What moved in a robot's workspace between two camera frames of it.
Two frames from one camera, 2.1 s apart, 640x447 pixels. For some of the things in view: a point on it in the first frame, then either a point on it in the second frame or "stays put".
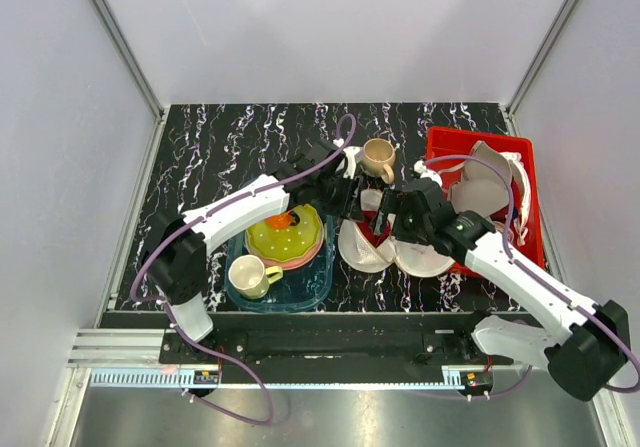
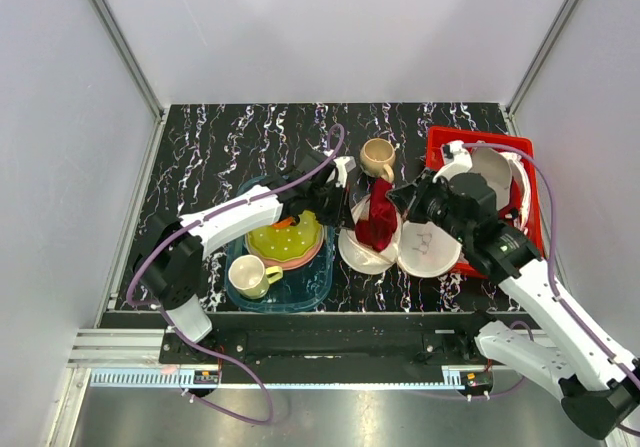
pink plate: x=300 y=263 stays put
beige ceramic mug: x=378 y=158 stays put
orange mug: x=280 y=221 stays put
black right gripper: x=389 y=198 to x=411 y=196
